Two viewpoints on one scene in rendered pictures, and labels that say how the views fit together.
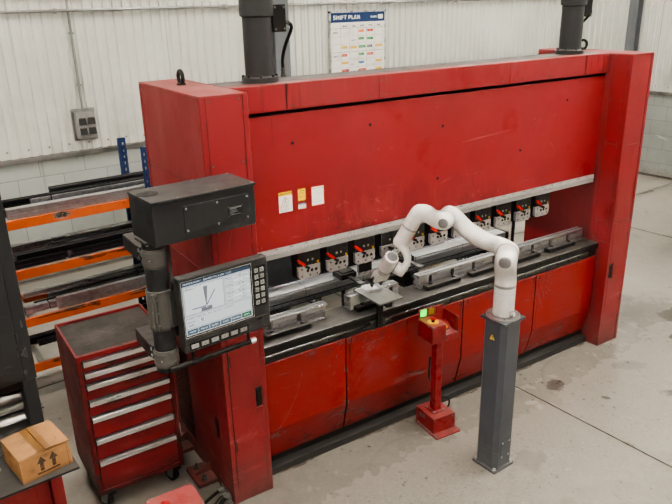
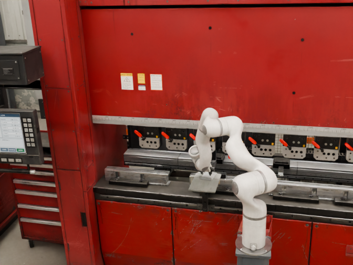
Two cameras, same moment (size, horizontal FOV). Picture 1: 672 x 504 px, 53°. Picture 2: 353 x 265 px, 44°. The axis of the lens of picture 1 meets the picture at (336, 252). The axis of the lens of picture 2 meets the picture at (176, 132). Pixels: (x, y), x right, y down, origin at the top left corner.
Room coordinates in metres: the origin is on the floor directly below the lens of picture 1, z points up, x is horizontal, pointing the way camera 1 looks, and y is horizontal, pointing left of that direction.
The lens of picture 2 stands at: (1.90, -2.13, 2.39)
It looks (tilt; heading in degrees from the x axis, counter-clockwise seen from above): 21 degrees down; 48
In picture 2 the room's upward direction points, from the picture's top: 2 degrees counter-clockwise
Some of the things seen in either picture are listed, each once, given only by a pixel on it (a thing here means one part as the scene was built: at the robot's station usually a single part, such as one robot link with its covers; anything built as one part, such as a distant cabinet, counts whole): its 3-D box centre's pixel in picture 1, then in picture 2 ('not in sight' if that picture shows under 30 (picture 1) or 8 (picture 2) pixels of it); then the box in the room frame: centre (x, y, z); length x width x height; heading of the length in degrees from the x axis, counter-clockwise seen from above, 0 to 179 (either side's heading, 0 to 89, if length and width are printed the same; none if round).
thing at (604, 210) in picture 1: (578, 196); not in sight; (5.34, -1.99, 1.15); 0.85 x 0.25 x 2.30; 33
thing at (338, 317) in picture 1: (445, 285); (301, 202); (4.27, -0.74, 0.85); 3.00 x 0.21 x 0.04; 123
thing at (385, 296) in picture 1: (378, 294); (205, 182); (3.83, -0.26, 1.00); 0.26 x 0.18 x 0.01; 33
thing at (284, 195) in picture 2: (442, 282); (295, 197); (4.24, -0.71, 0.89); 0.30 x 0.05 x 0.03; 123
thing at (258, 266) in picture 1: (221, 300); (8, 134); (2.85, 0.53, 1.42); 0.45 x 0.12 x 0.36; 128
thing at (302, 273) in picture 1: (305, 262); (150, 135); (3.72, 0.18, 1.26); 0.15 x 0.09 x 0.17; 123
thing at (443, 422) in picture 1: (437, 418); not in sight; (3.87, -0.65, 0.06); 0.25 x 0.20 x 0.12; 28
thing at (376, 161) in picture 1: (445, 156); (311, 72); (4.31, -0.72, 1.74); 3.00 x 0.08 x 0.80; 123
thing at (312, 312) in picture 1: (289, 319); (137, 175); (3.66, 0.29, 0.92); 0.50 x 0.06 x 0.10; 123
